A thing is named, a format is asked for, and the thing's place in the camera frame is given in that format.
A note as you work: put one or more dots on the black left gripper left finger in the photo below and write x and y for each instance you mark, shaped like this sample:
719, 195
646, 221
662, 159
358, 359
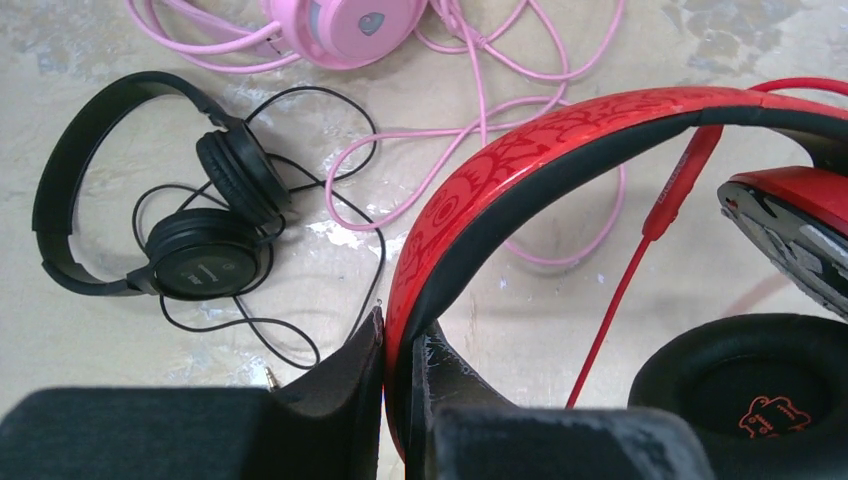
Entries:
323, 425

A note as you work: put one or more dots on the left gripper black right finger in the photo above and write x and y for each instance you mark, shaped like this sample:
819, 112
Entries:
457, 426

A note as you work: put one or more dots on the red black headphones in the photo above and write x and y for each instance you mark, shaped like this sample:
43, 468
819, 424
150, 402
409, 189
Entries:
510, 180

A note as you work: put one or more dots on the black headphones left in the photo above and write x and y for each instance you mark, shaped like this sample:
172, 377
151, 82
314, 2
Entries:
225, 250

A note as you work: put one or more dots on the pink headphones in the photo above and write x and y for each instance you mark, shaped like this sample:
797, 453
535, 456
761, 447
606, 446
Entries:
428, 54

